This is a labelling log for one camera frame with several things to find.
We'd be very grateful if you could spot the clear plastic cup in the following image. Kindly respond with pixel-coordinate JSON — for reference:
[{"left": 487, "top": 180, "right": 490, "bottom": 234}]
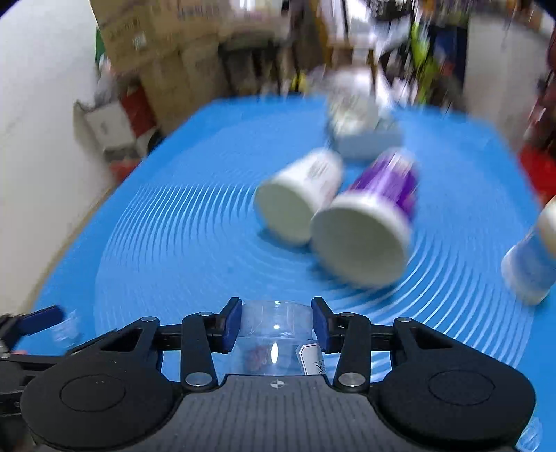
[{"left": 227, "top": 300, "right": 325, "bottom": 376}]

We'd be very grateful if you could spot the purple paper cup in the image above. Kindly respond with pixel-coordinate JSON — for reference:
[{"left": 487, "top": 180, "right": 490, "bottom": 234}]
[{"left": 311, "top": 148, "right": 419, "bottom": 287}]

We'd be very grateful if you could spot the white paper cup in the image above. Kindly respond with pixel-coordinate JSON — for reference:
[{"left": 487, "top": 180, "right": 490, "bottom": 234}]
[{"left": 254, "top": 148, "right": 344, "bottom": 246}]

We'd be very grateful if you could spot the blue yellow paper cup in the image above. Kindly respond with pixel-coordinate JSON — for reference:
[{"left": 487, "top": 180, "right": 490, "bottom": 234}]
[{"left": 501, "top": 198, "right": 556, "bottom": 305}]

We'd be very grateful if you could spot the blue silicone mat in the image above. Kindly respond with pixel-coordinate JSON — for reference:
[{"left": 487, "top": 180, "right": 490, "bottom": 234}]
[{"left": 36, "top": 97, "right": 555, "bottom": 451}]

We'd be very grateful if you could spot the tissue box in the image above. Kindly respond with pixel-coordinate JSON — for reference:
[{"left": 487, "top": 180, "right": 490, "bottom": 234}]
[{"left": 323, "top": 67, "right": 404, "bottom": 161}]

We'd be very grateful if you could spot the red white cardboard box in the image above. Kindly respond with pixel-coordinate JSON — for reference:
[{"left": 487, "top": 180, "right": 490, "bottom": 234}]
[{"left": 74, "top": 85, "right": 164, "bottom": 185}]

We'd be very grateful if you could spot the lower brown cardboard box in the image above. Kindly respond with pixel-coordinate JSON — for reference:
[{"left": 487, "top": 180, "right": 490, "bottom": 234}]
[{"left": 139, "top": 38, "right": 229, "bottom": 135}]

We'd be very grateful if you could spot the green bicycle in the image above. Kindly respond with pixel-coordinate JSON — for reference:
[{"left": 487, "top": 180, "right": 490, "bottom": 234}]
[{"left": 386, "top": 21, "right": 465, "bottom": 111}]

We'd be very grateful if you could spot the top open cardboard box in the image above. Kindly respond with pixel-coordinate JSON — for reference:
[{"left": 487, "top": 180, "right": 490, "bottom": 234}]
[{"left": 90, "top": 0, "right": 231, "bottom": 73}]

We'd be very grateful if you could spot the white cabinet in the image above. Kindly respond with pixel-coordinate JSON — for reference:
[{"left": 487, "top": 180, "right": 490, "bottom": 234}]
[{"left": 463, "top": 14, "right": 548, "bottom": 138}]

